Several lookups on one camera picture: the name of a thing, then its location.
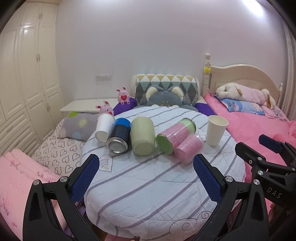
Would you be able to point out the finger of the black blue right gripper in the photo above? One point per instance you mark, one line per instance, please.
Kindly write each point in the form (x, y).
(241, 212)

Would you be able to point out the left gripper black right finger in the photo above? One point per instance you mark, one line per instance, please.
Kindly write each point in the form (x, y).
(277, 181)

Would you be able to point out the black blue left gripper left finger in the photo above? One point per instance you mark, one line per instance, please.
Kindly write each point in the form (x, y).
(40, 221)

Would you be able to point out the white paper cup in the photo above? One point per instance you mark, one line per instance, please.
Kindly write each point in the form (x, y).
(105, 123)
(215, 129)

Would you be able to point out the pink transparent plastic cup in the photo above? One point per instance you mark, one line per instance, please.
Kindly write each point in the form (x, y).
(189, 148)

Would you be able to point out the pale green cylinder cup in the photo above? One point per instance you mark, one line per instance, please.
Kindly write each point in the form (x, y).
(142, 136)

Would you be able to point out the pink folded quilt left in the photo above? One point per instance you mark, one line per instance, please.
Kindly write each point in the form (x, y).
(18, 171)

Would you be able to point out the heart pattern bedsheet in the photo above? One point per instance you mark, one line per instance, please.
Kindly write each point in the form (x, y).
(60, 155)

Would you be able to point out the pink blanket on bed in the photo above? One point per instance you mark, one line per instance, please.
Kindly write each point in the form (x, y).
(247, 127)

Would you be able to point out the white pink plush dog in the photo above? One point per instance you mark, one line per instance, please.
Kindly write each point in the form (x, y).
(243, 93)

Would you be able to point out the blue cartoon pillow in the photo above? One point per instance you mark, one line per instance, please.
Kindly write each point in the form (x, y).
(248, 107)

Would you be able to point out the grey flower pillow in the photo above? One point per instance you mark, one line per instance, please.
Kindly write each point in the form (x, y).
(78, 126)

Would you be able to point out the blue black metal can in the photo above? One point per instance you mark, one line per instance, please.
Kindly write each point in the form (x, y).
(120, 136)

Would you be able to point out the pink green lidded can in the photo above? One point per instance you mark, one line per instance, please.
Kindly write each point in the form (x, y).
(170, 138)

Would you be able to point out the white nightstand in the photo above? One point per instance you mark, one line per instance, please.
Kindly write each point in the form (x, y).
(87, 105)

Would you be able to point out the white wardrobe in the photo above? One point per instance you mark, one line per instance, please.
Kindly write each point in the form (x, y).
(31, 96)

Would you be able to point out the pink pig plush lower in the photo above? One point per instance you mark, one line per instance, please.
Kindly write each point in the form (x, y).
(105, 108)

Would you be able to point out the pink pig plush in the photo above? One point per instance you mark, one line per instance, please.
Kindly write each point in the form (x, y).
(123, 96)
(105, 108)

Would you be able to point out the purple cushion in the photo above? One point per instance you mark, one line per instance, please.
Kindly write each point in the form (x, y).
(121, 108)

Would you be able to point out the diamond pattern headboard cushion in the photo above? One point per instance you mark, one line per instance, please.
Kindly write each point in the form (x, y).
(188, 84)

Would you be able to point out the grey cat plush pillow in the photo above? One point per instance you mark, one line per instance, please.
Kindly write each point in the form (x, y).
(157, 96)

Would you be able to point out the pink pig plush upper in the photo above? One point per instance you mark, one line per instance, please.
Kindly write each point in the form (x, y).
(123, 96)

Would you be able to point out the wall socket plate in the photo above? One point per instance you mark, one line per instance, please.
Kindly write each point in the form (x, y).
(103, 77)

